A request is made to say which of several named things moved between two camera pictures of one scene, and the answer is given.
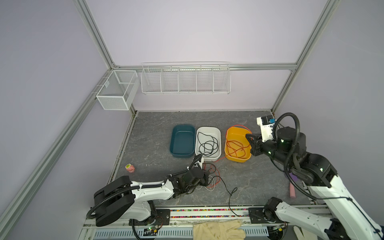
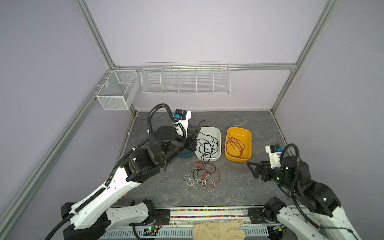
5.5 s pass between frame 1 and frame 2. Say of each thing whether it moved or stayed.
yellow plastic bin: stayed
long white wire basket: stayed
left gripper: moved
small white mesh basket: stayed
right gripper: moved
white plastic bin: stayed
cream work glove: stayed
